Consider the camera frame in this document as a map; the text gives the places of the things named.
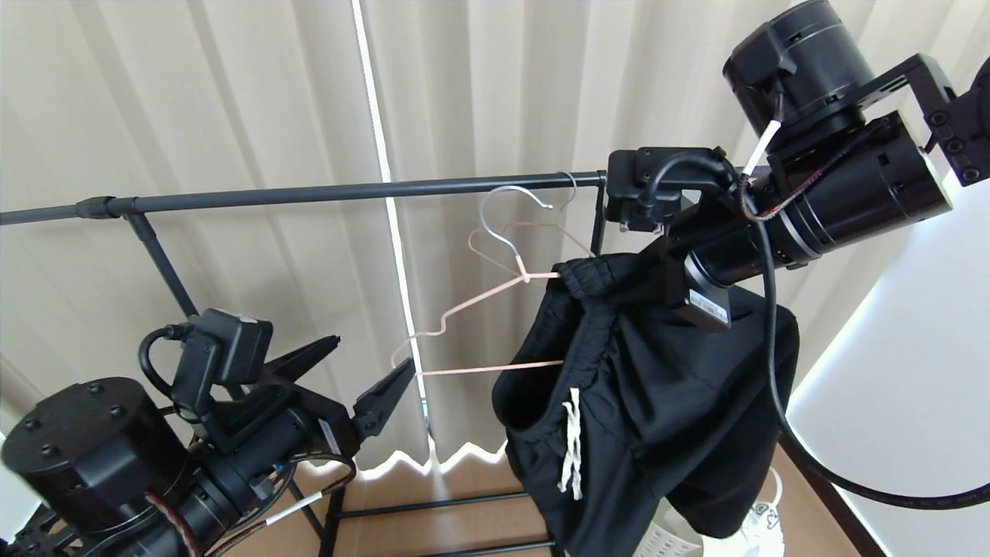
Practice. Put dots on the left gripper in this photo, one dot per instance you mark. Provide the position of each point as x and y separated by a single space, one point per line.
263 456

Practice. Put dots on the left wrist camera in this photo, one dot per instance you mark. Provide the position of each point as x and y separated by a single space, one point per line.
240 344

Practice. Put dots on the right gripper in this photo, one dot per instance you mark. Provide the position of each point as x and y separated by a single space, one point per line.
851 193

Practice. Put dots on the black clothes rack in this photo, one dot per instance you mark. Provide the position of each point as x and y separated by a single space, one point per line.
309 193

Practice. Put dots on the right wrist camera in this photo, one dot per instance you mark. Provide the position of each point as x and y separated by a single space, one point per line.
630 189

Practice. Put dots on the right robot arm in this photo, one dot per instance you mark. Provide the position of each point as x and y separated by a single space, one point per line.
797 62

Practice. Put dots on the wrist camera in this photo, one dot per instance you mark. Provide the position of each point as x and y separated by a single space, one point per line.
240 344
630 189

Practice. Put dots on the black shorts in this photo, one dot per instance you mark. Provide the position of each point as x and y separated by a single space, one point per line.
681 418

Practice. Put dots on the pink clothes hanger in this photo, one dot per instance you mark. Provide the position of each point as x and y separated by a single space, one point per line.
495 367
534 224

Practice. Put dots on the white laundry basket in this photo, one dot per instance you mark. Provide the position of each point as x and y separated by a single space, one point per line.
665 541

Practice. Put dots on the beige curtain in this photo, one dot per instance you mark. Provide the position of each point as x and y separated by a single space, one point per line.
271 116

